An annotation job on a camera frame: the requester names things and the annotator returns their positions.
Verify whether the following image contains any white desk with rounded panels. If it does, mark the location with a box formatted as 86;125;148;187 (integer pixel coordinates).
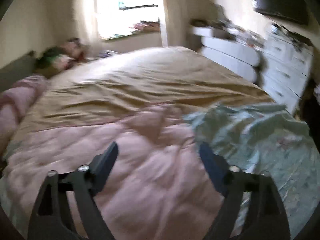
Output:
190;26;262;84

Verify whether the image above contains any white curtain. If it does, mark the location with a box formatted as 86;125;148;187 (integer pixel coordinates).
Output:
160;0;197;47
73;0;99;47

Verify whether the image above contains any tan bed sheet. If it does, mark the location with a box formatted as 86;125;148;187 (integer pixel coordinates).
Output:
13;47;271;141

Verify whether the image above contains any pink quilted down jacket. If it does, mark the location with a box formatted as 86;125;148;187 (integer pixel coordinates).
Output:
1;104;223;239

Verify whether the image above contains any rolled pink duvet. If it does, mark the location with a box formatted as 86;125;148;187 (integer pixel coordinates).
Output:
1;74;48;154

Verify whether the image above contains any white curtain left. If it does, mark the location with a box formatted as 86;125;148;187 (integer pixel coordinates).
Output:
73;0;99;47

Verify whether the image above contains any light blue cartoon bed sheet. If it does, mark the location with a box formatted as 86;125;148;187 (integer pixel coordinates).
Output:
184;103;319;238

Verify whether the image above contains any pile of mixed clothes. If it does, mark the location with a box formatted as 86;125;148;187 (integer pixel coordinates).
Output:
34;37;118;79

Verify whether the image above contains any grey upholstered headboard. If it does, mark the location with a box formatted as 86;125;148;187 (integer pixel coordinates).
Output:
0;50;36;92

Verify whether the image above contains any white curtain right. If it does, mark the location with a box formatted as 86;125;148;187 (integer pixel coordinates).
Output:
160;0;197;47

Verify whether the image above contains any white drawer cabinet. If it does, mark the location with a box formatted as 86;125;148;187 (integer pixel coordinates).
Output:
259;23;313;115

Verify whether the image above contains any clutter on window sill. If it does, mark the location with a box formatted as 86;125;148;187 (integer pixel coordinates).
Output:
107;20;161;39

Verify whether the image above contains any black wall television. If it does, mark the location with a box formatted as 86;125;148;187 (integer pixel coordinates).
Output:
253;0;309;25

